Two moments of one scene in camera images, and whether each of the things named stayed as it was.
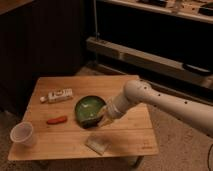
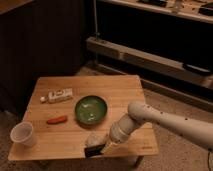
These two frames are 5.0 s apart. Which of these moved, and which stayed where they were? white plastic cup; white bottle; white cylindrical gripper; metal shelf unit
Moved: white cylindrical gripper
Stayed: white plastic cup; white bottle; metal shelf unit
